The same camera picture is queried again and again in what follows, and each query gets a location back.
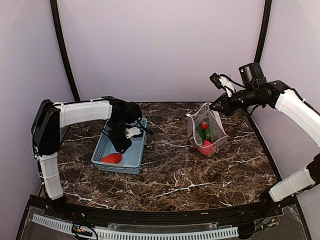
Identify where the clear zip top bag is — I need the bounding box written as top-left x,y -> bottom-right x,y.
186,102 -> 228,157

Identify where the black enclosure frame post right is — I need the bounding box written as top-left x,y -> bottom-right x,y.
253,0 -> 272,63

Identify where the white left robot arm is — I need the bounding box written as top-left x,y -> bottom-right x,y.
31,96 -> 142,218

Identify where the black enclosure frame post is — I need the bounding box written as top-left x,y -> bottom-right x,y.
253,0 -> 272,63
49,0 -> 81,102

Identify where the black front rail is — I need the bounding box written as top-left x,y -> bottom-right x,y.
27,195 -> 294,227

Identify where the black motor box right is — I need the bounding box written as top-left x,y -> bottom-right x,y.
238,62 -> 267,89

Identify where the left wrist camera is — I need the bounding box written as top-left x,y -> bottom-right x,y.
126,118 -> 154,139

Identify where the orange red chili pepper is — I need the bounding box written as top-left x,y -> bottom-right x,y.
100,153 -> 123,164

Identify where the blue perforated plastic basket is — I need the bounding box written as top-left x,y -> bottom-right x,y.
91,117 -> 148,175

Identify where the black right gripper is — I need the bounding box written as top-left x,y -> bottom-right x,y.
209,85 -> 264,116

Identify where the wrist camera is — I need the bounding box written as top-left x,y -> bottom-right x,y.
126,118 -> 154,139
209,73 -> 236,97

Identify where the black enclosure frame post left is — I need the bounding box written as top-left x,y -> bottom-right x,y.
49,0 -> 81,102

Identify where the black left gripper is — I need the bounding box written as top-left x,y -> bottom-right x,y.
108,119 -> 133,154

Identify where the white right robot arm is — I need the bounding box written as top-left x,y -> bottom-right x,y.
210,77 -> 320,217

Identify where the red apple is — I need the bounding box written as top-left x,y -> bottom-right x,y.
198,140 -> 215,157

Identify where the red lychee bunch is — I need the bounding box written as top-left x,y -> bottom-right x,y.
201,122 -> 209,131

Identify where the white slotted cable duct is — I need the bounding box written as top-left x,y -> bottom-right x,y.
32,214 -> 239,240

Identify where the green cucumber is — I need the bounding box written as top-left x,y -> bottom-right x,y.
203,127 -> 212,142

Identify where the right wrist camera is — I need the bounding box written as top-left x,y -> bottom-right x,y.
209,73 -> 236,97

